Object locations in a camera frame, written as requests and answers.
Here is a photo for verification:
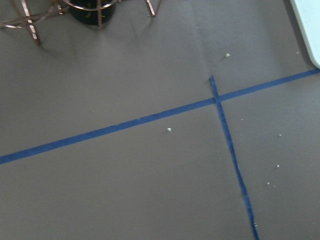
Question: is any cream bear serving tray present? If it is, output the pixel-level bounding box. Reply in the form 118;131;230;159
290;0;320;69

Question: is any dark green wine bottle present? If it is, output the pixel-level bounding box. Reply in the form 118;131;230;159
69;0;116;26

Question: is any copper wire bottle rack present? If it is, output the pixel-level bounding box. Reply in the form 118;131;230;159
0;0;163;46

